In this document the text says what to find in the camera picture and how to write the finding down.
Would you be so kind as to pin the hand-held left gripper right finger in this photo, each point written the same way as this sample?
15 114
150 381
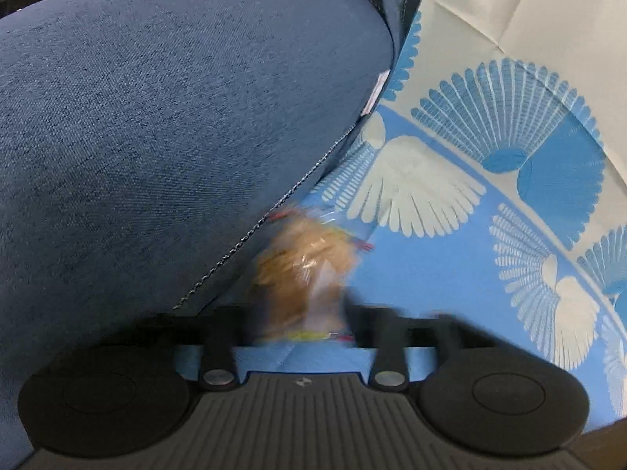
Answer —
353 324

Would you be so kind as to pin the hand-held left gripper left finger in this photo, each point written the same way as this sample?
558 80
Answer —
255 324

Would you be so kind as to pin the clear brown pastry packet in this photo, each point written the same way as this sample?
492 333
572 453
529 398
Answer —
299 264

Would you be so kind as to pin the white sofa label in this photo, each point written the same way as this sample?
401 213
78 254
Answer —
377 93

